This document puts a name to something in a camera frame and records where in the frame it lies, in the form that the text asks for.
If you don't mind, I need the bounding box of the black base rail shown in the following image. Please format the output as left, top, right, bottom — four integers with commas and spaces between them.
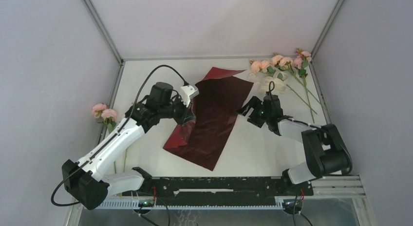
121, 176, 314, 206

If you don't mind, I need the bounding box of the white cable duct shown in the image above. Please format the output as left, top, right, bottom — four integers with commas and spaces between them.
97, 198, 284, 210

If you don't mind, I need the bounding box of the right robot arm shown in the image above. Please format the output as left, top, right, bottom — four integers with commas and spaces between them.
237, 93, 353, 195

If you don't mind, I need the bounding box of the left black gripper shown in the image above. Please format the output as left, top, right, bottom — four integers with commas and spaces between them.
159, 94, 196, 127

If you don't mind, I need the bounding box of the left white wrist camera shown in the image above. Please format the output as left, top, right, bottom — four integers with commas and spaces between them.
179, 85, 199, 108

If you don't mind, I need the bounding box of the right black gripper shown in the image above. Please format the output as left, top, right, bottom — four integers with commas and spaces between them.
236, 95, 270, 128

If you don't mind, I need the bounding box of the pink flower stem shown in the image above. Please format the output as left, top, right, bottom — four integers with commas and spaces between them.
292, 48, 317, 122
271, 53, 331, 115
91, 103, 128, 180
249, 60, 293, 93

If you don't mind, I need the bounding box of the cream ribbon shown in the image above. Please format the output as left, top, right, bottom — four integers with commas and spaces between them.
247, 70, 289, 95

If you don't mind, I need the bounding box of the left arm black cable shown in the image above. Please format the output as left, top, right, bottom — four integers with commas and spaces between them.
50, 64, 190, 207

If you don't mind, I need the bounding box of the red wrapping paper sheet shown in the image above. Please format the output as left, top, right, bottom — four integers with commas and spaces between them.
163, 67, 253, 170

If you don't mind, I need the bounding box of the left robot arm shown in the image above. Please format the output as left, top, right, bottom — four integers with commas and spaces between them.
62, 82, 199, 210

